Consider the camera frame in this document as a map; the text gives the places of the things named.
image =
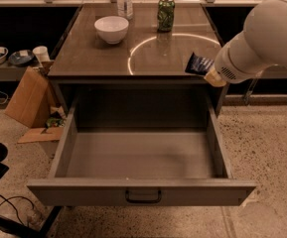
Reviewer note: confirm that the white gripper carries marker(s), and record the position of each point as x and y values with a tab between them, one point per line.
224	65

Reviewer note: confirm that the black drawer handle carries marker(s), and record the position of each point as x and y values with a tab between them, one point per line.
143	196

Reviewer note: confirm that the blue rxbar blueberry wrapper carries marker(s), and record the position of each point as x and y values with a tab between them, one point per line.
198	65

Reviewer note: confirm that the white paper cup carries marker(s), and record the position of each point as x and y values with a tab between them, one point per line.
41	53

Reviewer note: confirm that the open grey top drawer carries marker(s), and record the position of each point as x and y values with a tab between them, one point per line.
100	157

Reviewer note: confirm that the green soda can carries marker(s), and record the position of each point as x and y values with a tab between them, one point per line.
165	15

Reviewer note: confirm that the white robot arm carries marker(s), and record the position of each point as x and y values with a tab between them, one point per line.
261	44

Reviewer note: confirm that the clear plastic water bottle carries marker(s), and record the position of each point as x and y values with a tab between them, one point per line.
125	9

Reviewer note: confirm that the dark blue bowl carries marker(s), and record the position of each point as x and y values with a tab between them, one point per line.
21	58

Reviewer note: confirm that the low grey shelf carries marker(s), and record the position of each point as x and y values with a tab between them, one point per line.
10	72

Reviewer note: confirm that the brown cardboard box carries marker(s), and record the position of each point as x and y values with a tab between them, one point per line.
32	100

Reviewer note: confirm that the green snack bag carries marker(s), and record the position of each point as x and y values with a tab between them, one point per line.
55	122

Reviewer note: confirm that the white ceramic bowl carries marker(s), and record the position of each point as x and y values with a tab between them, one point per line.
112	29

